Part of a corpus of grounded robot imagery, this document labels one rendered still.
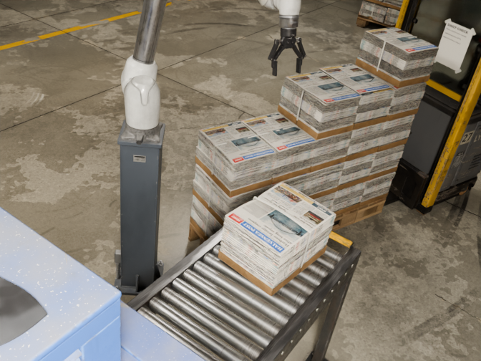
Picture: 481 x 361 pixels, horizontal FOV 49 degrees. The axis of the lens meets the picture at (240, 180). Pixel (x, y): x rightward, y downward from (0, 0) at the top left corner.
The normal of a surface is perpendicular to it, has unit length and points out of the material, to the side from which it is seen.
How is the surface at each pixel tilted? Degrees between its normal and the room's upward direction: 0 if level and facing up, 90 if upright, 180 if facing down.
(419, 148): 90
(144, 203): 90
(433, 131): 90
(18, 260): 0
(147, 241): 90
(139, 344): 0
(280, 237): 1
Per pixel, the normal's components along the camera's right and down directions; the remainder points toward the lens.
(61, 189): 0.12, -0.81
